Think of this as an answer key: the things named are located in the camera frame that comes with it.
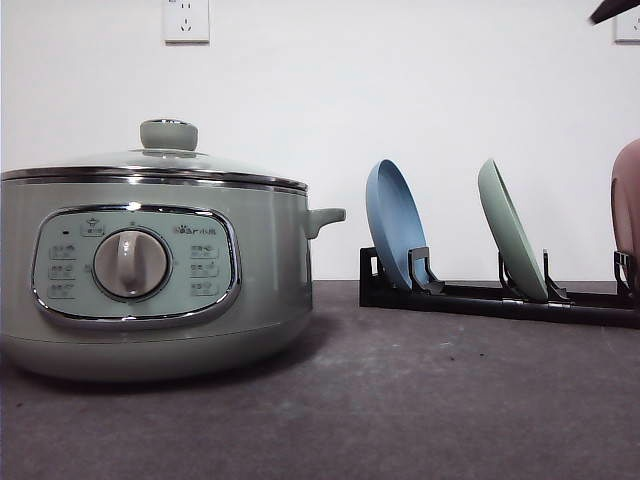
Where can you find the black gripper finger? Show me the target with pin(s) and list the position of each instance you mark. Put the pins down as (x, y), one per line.
(611, 8)

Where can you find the green plate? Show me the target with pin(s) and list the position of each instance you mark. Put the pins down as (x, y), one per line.
(522, 262)

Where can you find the glass lid with green knob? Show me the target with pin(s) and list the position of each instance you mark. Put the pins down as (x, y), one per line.
(169, 150)

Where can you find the pink plate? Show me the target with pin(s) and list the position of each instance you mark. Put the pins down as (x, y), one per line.
(625, 204)

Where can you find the blue plate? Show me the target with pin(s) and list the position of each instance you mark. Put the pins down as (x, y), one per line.
(394, 218)

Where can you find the green electric steamer pot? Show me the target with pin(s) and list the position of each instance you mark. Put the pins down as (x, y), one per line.
(141, 279)

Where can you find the black dish rack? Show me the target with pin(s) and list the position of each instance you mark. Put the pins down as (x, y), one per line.
(426, 288)

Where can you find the white wall socket right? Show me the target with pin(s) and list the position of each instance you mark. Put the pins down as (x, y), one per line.
(623, 30)

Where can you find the white wall socket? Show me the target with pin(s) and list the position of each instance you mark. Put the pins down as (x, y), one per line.
(623, 30)
(187, 22)

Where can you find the white wall socket left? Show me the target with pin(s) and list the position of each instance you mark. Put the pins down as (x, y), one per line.
(187, 22)

